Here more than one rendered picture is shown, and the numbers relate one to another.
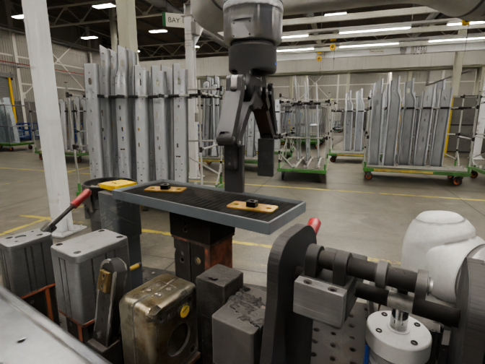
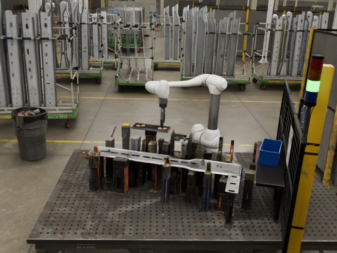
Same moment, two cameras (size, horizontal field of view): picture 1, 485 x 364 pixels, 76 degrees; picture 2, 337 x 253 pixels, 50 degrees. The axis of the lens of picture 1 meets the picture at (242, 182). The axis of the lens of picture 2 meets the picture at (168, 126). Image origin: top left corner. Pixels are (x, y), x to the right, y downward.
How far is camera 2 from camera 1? 298 cm
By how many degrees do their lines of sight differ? 21
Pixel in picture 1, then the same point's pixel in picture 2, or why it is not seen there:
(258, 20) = (165, 101)
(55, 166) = not seen: outside the picture
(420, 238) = (193, 131)
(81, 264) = (138, 140)
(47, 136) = not seen: outside the picture
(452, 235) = (199, 129)
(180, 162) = (49, 88)
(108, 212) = (125, 131)
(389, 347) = (183, 142)
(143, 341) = (153, 148)
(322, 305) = (177, 139)
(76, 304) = (136, 147)
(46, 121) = not seen: outside the picture
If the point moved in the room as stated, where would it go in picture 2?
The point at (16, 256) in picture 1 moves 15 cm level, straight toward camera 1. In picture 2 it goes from (112, 142) to (124, 146)
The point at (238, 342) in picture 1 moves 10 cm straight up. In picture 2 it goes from (166, 146) to (167, 136)
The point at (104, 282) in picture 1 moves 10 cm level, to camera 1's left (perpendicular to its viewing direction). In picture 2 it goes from (144, 142) to (133, 143)
